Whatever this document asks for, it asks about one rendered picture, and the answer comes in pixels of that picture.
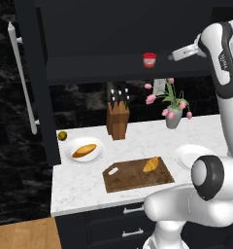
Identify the grey vase with pink flowers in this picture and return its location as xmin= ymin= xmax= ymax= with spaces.
xmin=144 ymin=77 xmax=194 ymax=130

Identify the pale wall socket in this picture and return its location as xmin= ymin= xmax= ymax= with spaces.
xmin=152 ymin=78 xmax=167 ymax=97

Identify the open dark wall cabinet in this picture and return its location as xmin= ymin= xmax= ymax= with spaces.
xmin=34 ymin=0 xmax=233 ymax=87

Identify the golden baguette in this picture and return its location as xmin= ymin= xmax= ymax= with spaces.
xmin=71 ymin=143 xmax=98 ymax=160

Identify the golden croissant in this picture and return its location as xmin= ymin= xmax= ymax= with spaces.
xmin=142 ymin=156 xmax=160 ymax=173

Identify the green lime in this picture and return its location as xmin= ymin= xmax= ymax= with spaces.
xmin=57 ymin=130 xmax=69 ymax=142

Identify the white plate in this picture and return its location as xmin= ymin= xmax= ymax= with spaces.
xmin=174 ymin=143 xmax=217 ymax=172
xmin=63 ymin=136 xmax=107 ymax=164

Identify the wooden knife block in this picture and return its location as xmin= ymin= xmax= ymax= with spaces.
xmin=105 ymin=87 xmax=131 ymax=141

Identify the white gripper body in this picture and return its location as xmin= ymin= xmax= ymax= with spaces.
xmin=171 ymin=43 xmax=201 ymax=62

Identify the brown wooden cutting board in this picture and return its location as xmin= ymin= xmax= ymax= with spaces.
xmin=101 ymin=156 xmax=176 ymax=195

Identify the red lidded jam jar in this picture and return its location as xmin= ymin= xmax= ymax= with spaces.
xmin=142 ymin=52 xmax=158 ymax=69

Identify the silver drawer handle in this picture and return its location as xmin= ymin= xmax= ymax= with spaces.
xmin=120 ymin=228 xmax=146 ymax=239
xmin=122 ymin=205 xmax=146 ymax=216

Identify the long white handle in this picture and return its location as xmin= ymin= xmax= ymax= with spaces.
xmin=7 ymin=21 xmax=41 ymax=136

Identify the dark drawer front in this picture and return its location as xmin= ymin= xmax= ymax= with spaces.
xmin=84 ymin=201 xmax=148 ymax=226
xmin=87 ymin=221 xmax=156 ymax=249

